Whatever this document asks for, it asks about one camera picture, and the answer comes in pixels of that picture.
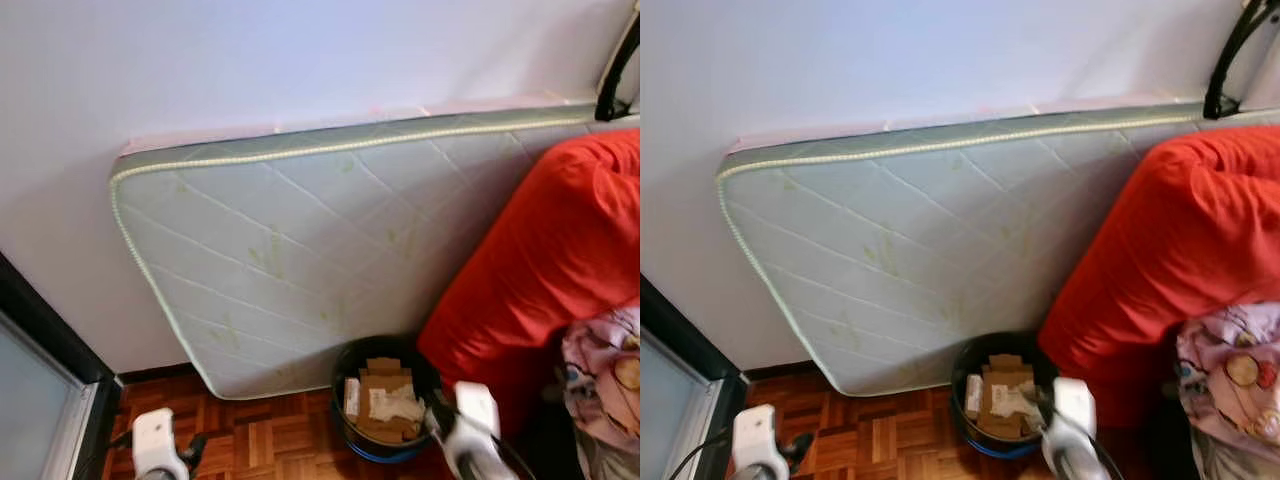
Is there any brown cardboard piece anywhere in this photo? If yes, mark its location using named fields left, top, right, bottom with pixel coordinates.
left=975, top=353, right=1041, bottom=436
left=357, top=358, right=421, bottom=441

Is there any white crumpled paper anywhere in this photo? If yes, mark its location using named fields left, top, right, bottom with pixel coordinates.
left=988, top=385, right=1046, bottom=419
left=368, top=388, right=426, bottom=423

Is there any dark wooden skirting board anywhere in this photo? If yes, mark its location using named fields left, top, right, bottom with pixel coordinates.
left=743, top=362, right=821, bottom=381
left=118, top=365, right=196, bottom=386

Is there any black strap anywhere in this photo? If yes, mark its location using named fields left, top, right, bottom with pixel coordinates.
left=1203, top=0, right=1269, bottom=121
left=595, top=8, right=640, bottom=123

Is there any black round bin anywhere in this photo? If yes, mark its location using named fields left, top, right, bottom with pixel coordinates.
left=330, top=335, right=448, bottom=464
left=949, top=331, right=1063, bottom=461

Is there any red covered mattress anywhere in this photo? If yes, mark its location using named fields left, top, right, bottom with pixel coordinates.
left=1037, top=124, right=1280, bottom=431
left=417, top=128, right=640, bottom=441

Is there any pink cartoon print blanket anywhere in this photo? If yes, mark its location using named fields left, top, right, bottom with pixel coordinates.
left=560, top=305, right=640, bottom=451
left=1175, top=303, right=1280, bottom=466

